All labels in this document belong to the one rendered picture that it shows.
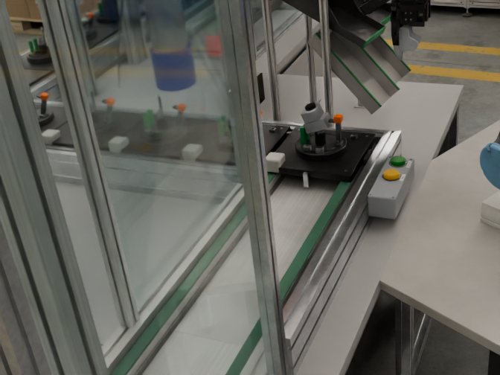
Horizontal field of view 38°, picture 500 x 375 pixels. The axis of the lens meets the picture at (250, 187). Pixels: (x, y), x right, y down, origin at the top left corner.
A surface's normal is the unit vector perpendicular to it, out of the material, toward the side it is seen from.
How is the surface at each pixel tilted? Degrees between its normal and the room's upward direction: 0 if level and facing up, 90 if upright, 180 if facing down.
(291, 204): 0
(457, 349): 0
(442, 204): 0
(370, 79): 45
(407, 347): 90
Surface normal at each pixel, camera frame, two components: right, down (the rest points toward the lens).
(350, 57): 0.51, -0.46
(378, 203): -0.40, 0.50
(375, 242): -0.11, -0.86
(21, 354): 0.91, 0.11
